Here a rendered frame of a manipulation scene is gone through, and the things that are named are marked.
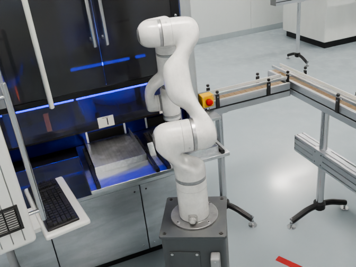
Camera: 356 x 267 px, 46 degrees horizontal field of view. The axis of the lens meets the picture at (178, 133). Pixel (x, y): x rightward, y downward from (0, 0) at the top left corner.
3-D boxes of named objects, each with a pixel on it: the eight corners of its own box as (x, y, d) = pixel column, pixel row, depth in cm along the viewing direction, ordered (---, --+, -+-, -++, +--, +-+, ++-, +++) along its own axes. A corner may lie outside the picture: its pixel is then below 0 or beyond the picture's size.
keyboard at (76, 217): (28, 189, 208) (26, 185, 207) (55, 179, 213) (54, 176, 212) (48, 232, 176) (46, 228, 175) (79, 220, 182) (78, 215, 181)
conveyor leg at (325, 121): (309, 207, 288) (314, 105, 254) (320, 203, 291) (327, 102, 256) (317, 214, 280) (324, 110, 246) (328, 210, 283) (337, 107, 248)
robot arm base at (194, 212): (217, 230, 158) (214, 190, 150) (168, 231, 161) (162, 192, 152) (218, 201, 175) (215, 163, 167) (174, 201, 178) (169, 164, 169)
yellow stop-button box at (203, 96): (197, 104, 243) (196, 92, 240) (208, 101, 245) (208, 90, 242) (203, 108, 237) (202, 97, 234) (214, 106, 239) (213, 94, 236)
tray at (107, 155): (84, 144, 229) (82, 139, 228) (129, 133, 236) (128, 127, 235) (96, 174, 200) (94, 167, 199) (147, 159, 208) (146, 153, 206)
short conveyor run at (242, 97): (194, 121, 250) (192, 97, 243) (185, 112, 264) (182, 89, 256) (291, 96, 269) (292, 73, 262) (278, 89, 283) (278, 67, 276)
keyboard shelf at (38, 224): (8, 198, 207) (6, 194, 206) (62, 179, 218) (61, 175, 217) (27, 250, 171) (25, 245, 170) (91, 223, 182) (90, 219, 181)
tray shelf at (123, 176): (76, 150, 229) (75, 147, 228) (193, 119, 248) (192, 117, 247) (91, 195, 188) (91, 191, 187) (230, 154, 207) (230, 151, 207)
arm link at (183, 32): (174, 154, 157) (216, 147, 158) (177, 153, 145) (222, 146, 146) (153, 25, 160) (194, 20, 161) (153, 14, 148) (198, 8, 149)
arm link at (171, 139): (209, 182, 155) (205, 125, 144) (160, 190, 153) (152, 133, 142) (202, 166, 165) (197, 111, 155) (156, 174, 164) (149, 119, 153)
